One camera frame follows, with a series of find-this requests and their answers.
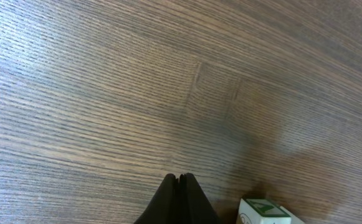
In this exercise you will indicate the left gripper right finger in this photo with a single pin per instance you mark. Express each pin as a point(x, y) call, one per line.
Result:
point(194, 207)

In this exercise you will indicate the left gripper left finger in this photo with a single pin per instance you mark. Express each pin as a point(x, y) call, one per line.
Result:
point(162, 209)

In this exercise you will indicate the plain white block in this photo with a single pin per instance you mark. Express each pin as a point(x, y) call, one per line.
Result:
point(263, 211)

